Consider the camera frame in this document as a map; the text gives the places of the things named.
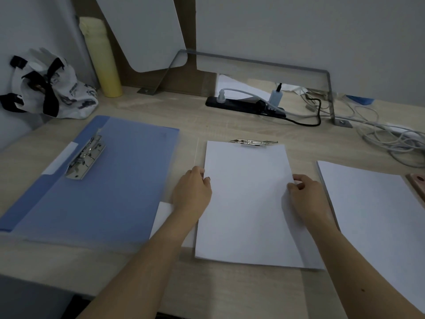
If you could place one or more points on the person's left hand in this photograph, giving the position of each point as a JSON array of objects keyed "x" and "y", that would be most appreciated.
[{"x": 192, "y": 196}]

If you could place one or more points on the person's right hand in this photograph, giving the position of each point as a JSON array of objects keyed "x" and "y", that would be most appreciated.
[{"x": 308, "y": 202}]

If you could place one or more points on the transparent folder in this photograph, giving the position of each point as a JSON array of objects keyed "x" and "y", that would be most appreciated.
[{"x": 159, "y": 219}]

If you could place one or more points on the white paper sheets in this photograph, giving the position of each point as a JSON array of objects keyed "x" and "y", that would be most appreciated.
[{"x": 245, "y": 202}]

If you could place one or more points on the stack of white paper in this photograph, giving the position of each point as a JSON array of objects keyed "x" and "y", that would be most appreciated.
[{"x": 375, "y": 212}]

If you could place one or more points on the blue folder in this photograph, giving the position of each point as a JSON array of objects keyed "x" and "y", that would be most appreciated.
[{"x": 116, "y": 182}]

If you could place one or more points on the metal clip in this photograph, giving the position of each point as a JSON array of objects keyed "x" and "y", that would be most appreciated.
[
  {"x": 252, "y": 142},
  {"x": 83, "y": 159}
]

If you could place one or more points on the person's left forearm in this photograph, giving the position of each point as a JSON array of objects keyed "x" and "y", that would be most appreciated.
[{"x": 139, "y": 275}]

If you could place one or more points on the person's right forearm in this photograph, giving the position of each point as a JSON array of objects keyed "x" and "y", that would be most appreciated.
[{"x": 365, "y": 279}]

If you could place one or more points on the white charger adapter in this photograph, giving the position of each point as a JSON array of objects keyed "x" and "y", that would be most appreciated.
[{"x": 275, "y": 97}]

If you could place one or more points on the phone with pink case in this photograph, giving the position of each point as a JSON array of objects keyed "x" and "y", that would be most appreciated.
[{"x": 418, "y": 184}]

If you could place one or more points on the small blue object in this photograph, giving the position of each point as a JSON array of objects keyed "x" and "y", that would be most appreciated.
[{"x": 362, "y": 100}]

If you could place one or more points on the brown cardboard board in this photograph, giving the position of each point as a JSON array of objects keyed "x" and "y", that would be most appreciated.
[{"x": 186, "y": 79}]

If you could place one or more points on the loose white papers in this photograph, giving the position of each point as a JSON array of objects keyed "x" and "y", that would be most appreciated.
[{"x": 232, "y": 86}]

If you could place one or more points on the yellow bottle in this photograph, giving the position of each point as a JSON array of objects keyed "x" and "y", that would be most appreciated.
[{"x": 106, "y": 69}]

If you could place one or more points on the white black printed bag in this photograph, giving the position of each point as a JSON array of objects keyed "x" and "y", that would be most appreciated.
[{"x": 76, "y": 96}]

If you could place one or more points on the large white board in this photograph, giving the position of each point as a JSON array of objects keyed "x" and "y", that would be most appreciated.
[{"x": 299, "y": 29}]

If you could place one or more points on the white rounded board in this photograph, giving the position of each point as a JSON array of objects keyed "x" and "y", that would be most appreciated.
[{"x": 142, "y": 29}]

